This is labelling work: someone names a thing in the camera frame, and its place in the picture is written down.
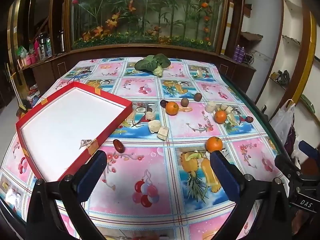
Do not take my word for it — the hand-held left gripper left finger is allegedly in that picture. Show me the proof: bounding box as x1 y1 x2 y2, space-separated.
26 150 108 240

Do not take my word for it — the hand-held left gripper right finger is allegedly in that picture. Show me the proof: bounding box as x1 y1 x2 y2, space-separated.
209 150 293 240

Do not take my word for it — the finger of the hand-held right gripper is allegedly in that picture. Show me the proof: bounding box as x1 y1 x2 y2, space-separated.
274 154 303 181
299 141 320 161

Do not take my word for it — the orange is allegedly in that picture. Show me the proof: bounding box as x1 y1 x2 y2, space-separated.
205 136 223 153
165 101 180 116
214 110 227 124

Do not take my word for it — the red box white inside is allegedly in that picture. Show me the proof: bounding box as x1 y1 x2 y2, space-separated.
15 81 133 182

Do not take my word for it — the purple cloth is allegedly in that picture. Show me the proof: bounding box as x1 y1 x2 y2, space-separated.
286 125 298 155

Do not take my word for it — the white plastic bag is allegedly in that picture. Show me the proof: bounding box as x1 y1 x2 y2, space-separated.
269 99 297 145

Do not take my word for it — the printed pink tablecloth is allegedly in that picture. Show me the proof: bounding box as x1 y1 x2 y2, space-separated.
0 57 283 240

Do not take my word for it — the pair of shoes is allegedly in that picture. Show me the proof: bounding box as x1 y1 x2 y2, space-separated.
271 70 290 85

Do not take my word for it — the dark wooden cabinet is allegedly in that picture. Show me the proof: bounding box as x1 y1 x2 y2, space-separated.
19 44 257 93

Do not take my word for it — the green bok choy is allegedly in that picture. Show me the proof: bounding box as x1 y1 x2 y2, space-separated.
134 54 171 77

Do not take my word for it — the pink container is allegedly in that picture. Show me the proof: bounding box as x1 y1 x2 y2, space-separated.
22 53 38 67

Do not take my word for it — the metal flask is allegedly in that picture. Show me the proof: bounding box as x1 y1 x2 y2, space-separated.
57 30 66 53

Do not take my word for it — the dark thermos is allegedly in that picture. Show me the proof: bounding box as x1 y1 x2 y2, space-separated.
37 32 49 60

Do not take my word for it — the white yellow rolled poster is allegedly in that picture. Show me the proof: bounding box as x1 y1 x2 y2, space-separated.
222 1 235 55

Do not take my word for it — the glass display with artificial plants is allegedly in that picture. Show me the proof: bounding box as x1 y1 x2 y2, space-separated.
64 0 229 54

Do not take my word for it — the black cord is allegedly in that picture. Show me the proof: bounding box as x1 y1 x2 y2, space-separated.
71 70 92 83

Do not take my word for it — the tangle of cables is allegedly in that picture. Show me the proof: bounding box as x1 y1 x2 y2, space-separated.
244 51 259 65

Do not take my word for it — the wooden wall shelf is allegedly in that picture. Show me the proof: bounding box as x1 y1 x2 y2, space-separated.
241 31 263 42

